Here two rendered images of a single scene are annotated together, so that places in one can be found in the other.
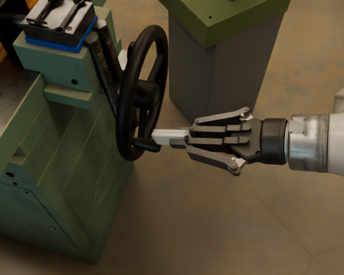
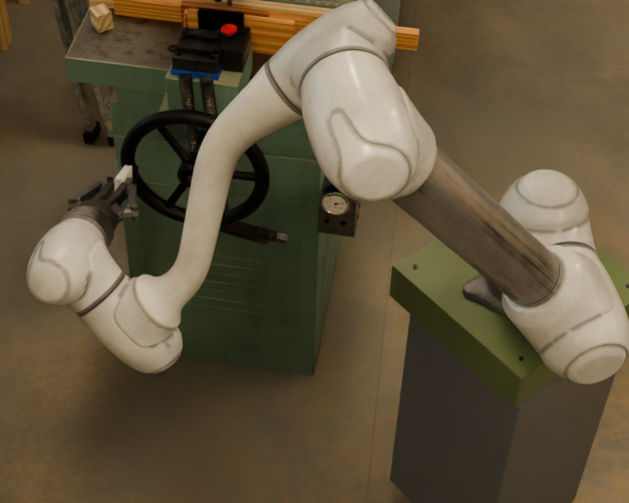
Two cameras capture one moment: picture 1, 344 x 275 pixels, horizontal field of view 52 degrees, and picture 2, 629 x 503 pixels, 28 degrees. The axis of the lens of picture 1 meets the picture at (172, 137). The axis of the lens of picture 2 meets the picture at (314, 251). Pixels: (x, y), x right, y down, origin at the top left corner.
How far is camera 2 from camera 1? 2.06 m
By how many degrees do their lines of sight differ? 49
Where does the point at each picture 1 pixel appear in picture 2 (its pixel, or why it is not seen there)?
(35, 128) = (142, 97)
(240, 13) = (435, 304)
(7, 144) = (106, 74)
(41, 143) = (140, 113)
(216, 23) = (403, 274)
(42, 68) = not seen: hidden behind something
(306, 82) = not seen: outside the picture
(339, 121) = (80, 222)
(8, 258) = not seen: hidden behind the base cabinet
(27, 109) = (142, 76)
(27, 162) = (114, 106)
